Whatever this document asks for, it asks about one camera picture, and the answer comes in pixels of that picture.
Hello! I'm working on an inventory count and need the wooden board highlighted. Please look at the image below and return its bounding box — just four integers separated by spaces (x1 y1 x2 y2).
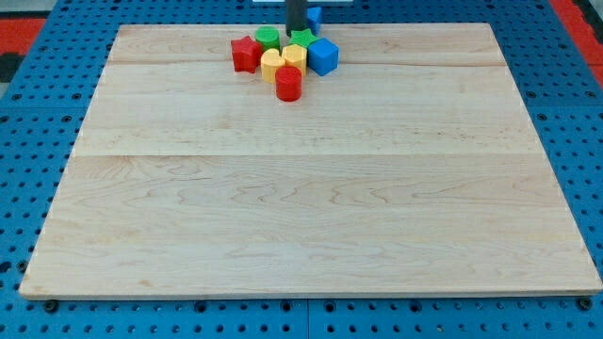
19 23 602 300

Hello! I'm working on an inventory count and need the red star block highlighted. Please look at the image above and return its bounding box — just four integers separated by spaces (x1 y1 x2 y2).
231 36 263 73

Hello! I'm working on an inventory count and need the green star block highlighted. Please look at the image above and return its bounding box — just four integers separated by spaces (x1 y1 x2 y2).
289 28 318 48

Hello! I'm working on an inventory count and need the red cylinder block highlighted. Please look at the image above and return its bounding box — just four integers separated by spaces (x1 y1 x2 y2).
275 66 302 102

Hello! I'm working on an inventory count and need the yellow heart block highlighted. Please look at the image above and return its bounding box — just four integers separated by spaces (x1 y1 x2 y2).
260 48 285 84

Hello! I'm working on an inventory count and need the yellow hexagon block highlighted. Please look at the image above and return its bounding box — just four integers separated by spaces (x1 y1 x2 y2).
282 44 307 76

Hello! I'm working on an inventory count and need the blue cube block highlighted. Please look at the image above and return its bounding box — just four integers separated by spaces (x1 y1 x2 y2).
307 38 339 76

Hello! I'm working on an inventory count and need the green cylinder block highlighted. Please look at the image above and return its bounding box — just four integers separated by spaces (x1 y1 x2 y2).
254 25 281 52

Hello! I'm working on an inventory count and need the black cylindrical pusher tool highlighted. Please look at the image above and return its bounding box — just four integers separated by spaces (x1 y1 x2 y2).
285 0 308 37

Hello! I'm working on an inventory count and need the blue triangle block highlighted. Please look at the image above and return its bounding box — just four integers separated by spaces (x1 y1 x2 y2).
306 7 322 36

